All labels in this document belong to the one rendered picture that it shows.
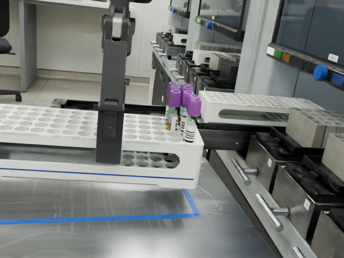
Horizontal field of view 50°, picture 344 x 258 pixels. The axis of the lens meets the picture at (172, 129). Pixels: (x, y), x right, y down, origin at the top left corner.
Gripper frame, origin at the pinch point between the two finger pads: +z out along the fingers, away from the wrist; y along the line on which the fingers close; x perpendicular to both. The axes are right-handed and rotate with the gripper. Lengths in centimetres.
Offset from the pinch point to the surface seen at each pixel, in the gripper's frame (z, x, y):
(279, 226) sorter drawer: 15.4, 28.1, -2.1
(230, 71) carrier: 4, 36, -73
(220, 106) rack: 4.9, 23.1, -32.4
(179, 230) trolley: 8.6, 9.3, 9.6
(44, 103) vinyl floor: 91, -69, -286
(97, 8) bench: 5, -29, -322
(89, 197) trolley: 8.7, -2.2, 3.1
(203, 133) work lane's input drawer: 11.1, 19.8, -30.5
